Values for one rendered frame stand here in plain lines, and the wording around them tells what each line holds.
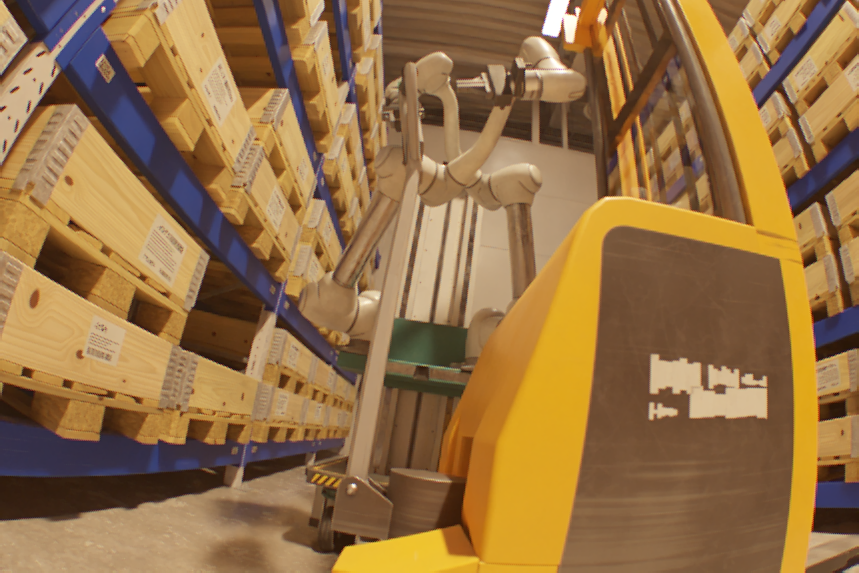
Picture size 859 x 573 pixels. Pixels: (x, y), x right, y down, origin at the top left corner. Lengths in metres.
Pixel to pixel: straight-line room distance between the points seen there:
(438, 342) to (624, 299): 1.31
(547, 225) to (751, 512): 7.16
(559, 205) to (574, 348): 7.40
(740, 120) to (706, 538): 0.84
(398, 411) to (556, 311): 1.39
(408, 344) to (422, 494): 1.09
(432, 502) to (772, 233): 0.82
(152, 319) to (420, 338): 1.06
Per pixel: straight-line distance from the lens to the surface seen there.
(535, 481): 0.52
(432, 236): 2.08
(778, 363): 0.75
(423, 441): 1.86
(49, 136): 1.01
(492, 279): 6.96
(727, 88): 1.14
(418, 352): 1.81
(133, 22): 1.22
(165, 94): 1.44
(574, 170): 8.48
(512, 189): 1.69
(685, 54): 1.18
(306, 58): 2.27
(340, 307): 1.61
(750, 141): 1.05
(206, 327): 2.77
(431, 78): 1.60
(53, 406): 1.21
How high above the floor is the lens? 0.53
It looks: 24 degrees up
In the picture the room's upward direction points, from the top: 9 degrees clockwise
